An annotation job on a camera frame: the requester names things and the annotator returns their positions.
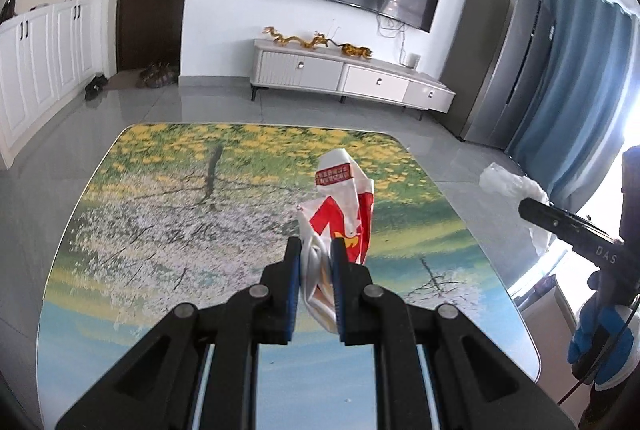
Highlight golden dragon figurine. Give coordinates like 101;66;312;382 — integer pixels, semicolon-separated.
263;26;341;49

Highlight white built-in cabinets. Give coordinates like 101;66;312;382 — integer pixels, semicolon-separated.
0;0;119;169

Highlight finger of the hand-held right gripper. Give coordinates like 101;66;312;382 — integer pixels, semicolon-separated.
518;197;587;252

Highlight white television cabinet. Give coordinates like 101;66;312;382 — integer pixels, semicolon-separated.
248;38;457;114

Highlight white cables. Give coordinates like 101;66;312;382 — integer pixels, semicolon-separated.
377;14;409;64

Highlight golden tiger figurine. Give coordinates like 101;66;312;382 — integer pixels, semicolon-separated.
341;43;375;61

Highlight grey refrigerator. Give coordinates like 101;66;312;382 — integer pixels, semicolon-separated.
439;0;557;149

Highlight blue curtain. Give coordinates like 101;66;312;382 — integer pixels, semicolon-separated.
504;0;640;212

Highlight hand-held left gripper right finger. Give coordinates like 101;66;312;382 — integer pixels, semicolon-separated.
329;237;576;430

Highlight person's right hand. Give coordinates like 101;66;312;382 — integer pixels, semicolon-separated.
567;270;640;386

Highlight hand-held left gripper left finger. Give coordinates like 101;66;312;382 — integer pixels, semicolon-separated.
55;235;303;430

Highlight clear plastic bag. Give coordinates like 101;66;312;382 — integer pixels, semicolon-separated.
478;162;557;257

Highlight red and white wrapper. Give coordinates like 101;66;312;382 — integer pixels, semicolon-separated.
297;148;376;336

